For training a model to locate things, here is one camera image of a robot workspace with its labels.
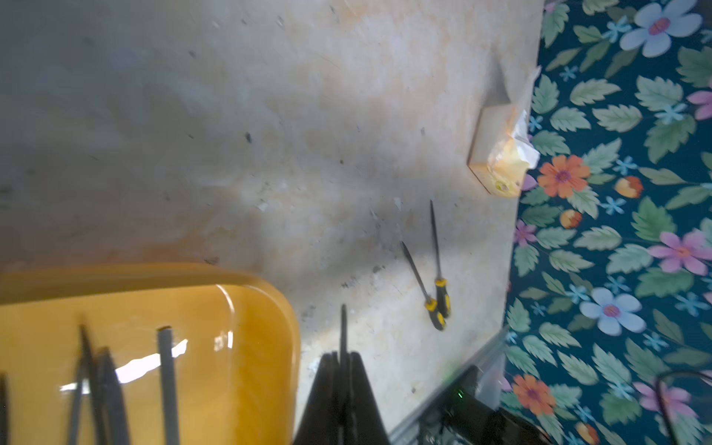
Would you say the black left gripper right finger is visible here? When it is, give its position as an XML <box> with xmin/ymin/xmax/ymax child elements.
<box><xmin>347</xmin><ymin>352</ymin><xmax>389</xmax><ymax>445</ymax></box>

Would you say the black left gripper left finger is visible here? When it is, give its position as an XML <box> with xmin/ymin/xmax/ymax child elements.
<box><xmin>293</xmin><ymin>352</ymin><xmax>339</xmax><ymax>445</ymax></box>

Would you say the yellow plastic storage tray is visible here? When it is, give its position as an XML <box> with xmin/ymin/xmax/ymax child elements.
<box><xmin>1</xmin><ymin>263</ymin><xmax>300</xmax><ymax>444</ymax></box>

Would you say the file tool yellow black handle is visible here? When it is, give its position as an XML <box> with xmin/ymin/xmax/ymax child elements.
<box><xmin>66</xmin><ymin>361</ymin><xmax>85</xmax><ymax>445</ymax></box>

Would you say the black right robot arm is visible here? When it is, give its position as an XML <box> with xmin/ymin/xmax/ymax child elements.
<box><xmin>416</xmin><ymin>366</ymin><xmax>553</xmax><ymax>445</ymax></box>

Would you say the yellow tissue pack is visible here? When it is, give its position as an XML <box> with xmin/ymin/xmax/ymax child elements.
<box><xmin>467</xmin><ymin>66</ymin><xmax>541</xmax><ymax>198</ymax></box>

